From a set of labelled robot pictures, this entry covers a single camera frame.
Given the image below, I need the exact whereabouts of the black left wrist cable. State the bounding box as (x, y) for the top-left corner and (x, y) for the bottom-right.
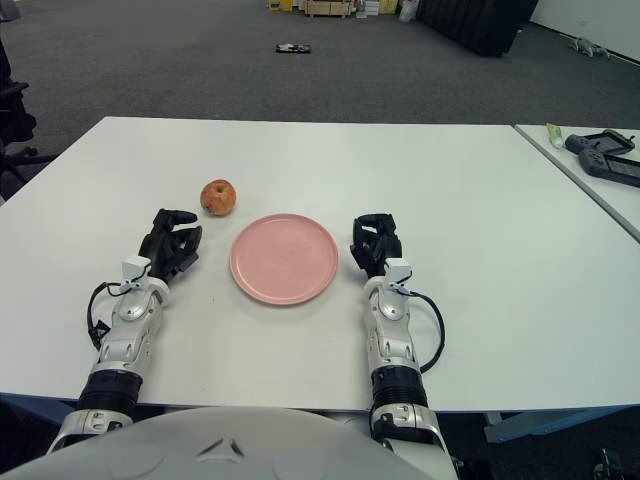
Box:
(87, 282), (126, 351)

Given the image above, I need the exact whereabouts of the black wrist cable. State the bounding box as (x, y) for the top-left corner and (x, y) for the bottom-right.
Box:
(407, 292), (445, 374)
(87, 282), (126, 351)

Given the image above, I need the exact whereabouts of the white box stack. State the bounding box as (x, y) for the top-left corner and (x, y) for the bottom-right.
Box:
(357, 0), (401, 16)

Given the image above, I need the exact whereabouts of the black controller with handle loop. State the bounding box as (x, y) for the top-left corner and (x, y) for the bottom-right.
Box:
(564, 128), (637, 157)

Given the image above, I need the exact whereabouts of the wooden crate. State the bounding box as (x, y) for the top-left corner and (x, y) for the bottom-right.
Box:
(304, 0), (357, 16)

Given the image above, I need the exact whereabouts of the pink round plate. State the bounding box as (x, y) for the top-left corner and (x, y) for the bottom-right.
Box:
(229, 213), (340, 306)

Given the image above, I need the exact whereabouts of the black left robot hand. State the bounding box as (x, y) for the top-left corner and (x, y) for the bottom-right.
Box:
(137, 208), (204, 286)

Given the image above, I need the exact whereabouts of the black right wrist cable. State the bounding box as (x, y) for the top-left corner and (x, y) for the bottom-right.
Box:
(407, 292), (445, 374)

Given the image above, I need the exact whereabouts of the red yellow apple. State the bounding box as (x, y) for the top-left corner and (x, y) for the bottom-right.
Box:
(200, 179), (237, 218)

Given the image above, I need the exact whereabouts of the large black cabinet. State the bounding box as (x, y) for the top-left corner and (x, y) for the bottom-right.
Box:
(417, 0), (540, 57)

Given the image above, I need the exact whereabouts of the black handheld controller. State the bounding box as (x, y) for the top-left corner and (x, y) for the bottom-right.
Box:
(578, 149), (640, 189)

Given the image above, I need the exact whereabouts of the black office chair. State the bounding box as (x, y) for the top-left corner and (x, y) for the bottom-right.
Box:
(0, 37), (56, 186)

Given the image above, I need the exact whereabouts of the grey robot torso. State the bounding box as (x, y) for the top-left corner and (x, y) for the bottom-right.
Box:
(0, 405), (454, 480)

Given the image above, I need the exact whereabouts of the blue table frame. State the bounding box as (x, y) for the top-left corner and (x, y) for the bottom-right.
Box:
(0, 392), (640, 444)

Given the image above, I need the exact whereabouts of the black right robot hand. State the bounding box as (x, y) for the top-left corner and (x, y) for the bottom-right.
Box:
(348, 212), (405, 279)

